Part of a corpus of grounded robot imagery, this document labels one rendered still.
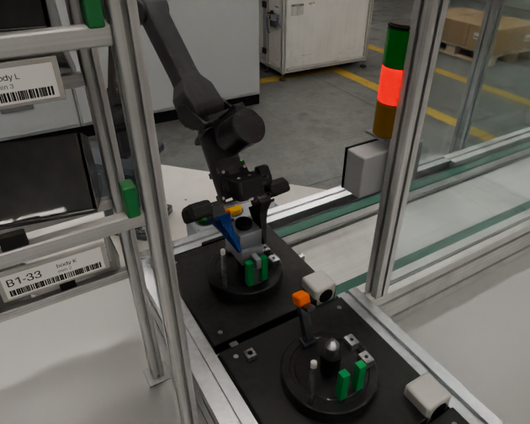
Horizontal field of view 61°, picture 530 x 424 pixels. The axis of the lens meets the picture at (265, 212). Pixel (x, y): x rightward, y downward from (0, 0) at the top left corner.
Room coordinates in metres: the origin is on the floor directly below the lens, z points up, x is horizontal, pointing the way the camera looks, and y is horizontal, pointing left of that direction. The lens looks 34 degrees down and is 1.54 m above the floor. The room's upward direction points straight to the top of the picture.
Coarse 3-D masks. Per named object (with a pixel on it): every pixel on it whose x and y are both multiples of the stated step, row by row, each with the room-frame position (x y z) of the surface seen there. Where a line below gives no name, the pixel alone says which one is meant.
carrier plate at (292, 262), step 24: (192, 264) 0.66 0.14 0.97; (288, 264) 0.66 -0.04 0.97; (192, 288) 0.59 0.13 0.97; (288, 288) 0.59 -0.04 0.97; (192, 312) 0.54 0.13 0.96; (216, 312) 0.53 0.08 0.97; (240, 312) 0.53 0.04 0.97; (264, 312) 0.53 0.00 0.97; (288, 312) 0.53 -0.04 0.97; (216, 336) 0.48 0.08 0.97; (240, 336) 0.49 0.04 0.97
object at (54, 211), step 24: (0, 144) 0.35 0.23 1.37; (24, 144) 0.36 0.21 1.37; (48, 144) 0.36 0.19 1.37; (72, 144) 0.37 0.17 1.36; (0, 168) 0.34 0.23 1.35; (24, 168) 0.35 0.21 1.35; (48, 168) 0.35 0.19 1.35; (72, 168) 0.36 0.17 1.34; (96, 168) 0.50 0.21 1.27; (0, 192) 0.33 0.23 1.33; (24, 192) 0.34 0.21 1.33; (48, 192) 0.34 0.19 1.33; (72, 192) 0.35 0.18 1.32; (96, 192) 0.39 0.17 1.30; (0, 216) 0.32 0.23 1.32; (24, 216) 0.33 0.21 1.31; (48, 216) 0.33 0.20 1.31
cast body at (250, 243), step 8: (232, 224) 0.63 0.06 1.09; (240, 224) 0.62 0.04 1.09; (248, 224) 0.62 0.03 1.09; (256, 224) 0.63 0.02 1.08; (240, 232) 0.61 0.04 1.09; (248, 232) 0.61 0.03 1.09; (256, 232) 0.61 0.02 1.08; (240, 240) 0.59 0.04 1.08; (248, 240) 0.60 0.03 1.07; (256, 240) 0.61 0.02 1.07; (232, 248) 0.62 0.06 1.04; (248, 248) 0.60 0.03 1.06; (256, 248) 0.60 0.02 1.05; (240, 256) 0.59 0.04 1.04; (248, 256) 0.60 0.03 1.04; (256, 256) 0.59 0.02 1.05; (256, 264) 0.58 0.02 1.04
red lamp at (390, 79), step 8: (384, 72) 0.61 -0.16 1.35; (392, 72) 0.60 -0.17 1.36; (400, 72) 0.60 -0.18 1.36; (384, 80) 0.61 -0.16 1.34; (392, 80) 0.60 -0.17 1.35; (400, 80) 0.60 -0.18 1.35; (384, 88) 0.61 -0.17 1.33; (392, 88) 0.60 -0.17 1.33; (384, 96) 0.61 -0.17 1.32; (392, 96) 0.60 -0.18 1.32; (392, 104) 0.60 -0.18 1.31
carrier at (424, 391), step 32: (320, 320) 0.52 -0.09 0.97; (352, 320) 0.52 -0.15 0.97; (224, 352) 0.45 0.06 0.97; (256, 352) 0.45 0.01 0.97; (288, 352) 0.43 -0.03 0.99; (320, 352) 0.43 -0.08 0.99; (352, 352) 0.43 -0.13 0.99; (384, 352) 0.45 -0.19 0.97; (256, 384) 0.39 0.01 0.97; (288, 384) 0.38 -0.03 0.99; (320, 384) 0.38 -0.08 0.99; (352, 384) 0.38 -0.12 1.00; (384, 384) 0.39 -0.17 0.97; (416, 384) 0.38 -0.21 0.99; (256, 416) 0.35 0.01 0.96; (288, 416) 0.35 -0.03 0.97; (320, 416) 0.34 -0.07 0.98; (352, 416) 0.34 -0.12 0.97; (384, 416) 0.35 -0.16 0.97; (416, 416) 0.35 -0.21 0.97
